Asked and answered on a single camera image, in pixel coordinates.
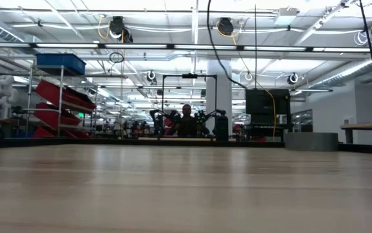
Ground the yellow drop cable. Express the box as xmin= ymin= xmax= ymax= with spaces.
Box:
xmin=215 ymin=21 xmax=277 ymax=139

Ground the long light strip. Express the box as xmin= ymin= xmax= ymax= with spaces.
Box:
xmin=0 ymin=41 xmax=372 ymax=53

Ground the grey duct tape roll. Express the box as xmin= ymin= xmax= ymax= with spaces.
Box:
xmin=284 ymin=131 xmax=339 ymax=152

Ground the long wooden table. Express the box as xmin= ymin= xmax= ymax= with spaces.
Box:
xmin=339 ymin=120 xmax=372 ymax=146

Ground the white column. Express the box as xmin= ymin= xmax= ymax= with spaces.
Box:
xmin=206 ymin=59 xmax=233 ymax=137

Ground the black cylindrical stand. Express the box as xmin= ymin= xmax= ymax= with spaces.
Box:
xmin=215 ymin=115 xmax=230 ymax=142

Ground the blue storage bin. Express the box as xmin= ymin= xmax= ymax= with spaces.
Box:
xmin=36 ymin=52 xmax=87 ymax=76

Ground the metal shelf rack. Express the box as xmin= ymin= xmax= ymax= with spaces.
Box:
xmin=23 ymin=64 xmax=98 ymax=139

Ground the person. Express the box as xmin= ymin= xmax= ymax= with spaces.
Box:
xmin=169 ymin=104 xmax=210 ymax=139

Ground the red storage bin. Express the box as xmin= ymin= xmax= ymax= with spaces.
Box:
xmin=32 ymin=125 xmax=93 ymax=140
xmin=32 ymin=102 xmax=82 ymax=130
xmin=35 ymin=79 xmax=97 ymax=115

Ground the black aluminium table frame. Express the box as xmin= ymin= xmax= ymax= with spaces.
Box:
xmin=0 ymin=137 xmax=372 ymax=155

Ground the thin black cord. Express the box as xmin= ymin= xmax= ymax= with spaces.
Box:
xmin=206 ymin=0 xmax=248 ymax=90

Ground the black equipment cart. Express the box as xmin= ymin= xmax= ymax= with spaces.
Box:
xmin=244 ymin=88 xmax=292 ymax=139

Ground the black robot station frame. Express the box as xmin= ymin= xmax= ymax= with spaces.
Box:
xmin=161 ymin=72 xmax=218 ymax=139

